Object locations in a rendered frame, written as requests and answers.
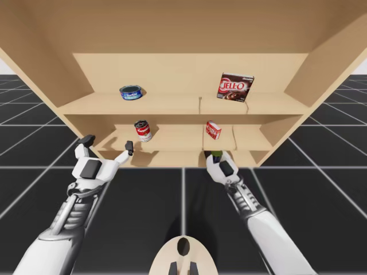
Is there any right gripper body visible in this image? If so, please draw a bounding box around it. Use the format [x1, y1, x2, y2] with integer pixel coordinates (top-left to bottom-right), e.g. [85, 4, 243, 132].
[206, 159, 240, 184]

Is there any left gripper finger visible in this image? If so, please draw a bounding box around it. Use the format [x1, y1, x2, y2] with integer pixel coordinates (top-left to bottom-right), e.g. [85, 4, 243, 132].
[74, 134, 97, 159]
[112, 140, 135, 166]

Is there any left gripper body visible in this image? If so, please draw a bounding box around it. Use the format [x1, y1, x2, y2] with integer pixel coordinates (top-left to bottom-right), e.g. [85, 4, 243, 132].
[71, 156, 120, 184]

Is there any red and white can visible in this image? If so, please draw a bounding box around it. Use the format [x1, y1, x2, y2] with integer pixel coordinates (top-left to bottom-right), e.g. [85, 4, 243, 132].
[134, 120, 153, 143]

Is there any blue flat can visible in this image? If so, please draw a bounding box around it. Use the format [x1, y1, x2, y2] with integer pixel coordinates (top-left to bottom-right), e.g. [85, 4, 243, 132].
[119, 85, 144, 101]

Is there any brown and red carton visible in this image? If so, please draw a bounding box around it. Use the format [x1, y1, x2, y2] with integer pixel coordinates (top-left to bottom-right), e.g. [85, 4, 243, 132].
[216, 72, 255, 104]

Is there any tan robot part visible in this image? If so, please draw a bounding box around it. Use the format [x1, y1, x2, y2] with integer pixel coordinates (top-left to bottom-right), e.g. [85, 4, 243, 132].
[148, 235, 218, 275]

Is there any pale wooden shelf unit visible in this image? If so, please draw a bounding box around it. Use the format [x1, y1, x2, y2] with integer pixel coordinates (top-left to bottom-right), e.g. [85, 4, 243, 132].
[0, 0, 367, 168]

